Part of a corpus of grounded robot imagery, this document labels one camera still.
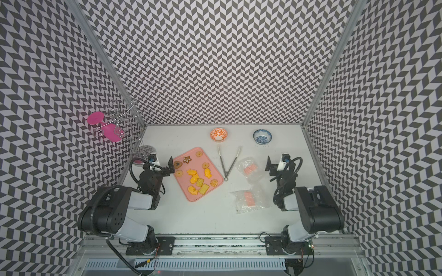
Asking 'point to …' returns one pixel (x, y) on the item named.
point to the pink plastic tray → (195, 175)
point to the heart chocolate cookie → (177, 164)
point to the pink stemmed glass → (110, 132)
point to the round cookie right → (205, 165)
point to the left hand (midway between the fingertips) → (164, 158)
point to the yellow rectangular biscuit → (204, 188)
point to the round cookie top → (199, 154)
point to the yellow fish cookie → (192, 190)
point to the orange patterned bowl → (218, 134)
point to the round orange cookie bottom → (214, 183)
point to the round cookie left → (179, 173)
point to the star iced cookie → (186, 159)
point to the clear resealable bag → (250, 168)
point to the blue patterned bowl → (262, 137)
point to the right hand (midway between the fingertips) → (278, 158)
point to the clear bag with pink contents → (257, 196)
